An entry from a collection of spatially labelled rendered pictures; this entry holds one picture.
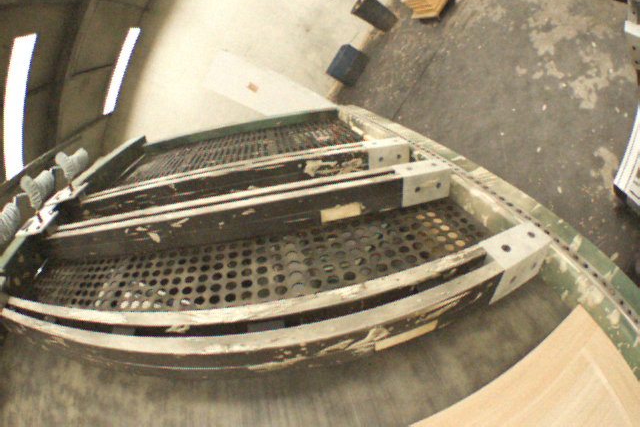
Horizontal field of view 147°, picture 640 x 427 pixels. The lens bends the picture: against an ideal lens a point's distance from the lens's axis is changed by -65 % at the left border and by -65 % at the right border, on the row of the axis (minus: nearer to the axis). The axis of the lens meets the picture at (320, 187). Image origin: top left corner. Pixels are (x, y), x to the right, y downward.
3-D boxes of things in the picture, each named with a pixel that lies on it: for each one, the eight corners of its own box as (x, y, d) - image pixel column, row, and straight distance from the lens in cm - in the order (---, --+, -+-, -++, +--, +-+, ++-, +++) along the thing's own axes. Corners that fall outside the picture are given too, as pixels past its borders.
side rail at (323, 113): (339, 128, 145) (337, 108, 143) (147, 164, 158) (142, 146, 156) (335, 125, 153) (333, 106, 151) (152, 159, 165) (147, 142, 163)
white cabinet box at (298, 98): (345, 112, 400) (220, 49, 383) (325, 144, 409) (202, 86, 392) (336, 104, 458) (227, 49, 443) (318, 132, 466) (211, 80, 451)
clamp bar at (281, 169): (412, 169, 75) (413, 82, 69) (56, 232, 105) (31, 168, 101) (396, 157, 83) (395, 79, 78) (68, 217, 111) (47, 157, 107)
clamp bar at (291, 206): (453, 200, 61) (463, 91, 54) (30, 265, 96) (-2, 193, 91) (430, 182, 68) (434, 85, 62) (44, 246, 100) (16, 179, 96)
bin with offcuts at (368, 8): (404, 12, 454) (371, -12, 439) (389, 35, 437) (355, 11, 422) (391, 14, 500) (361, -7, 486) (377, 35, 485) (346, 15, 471)
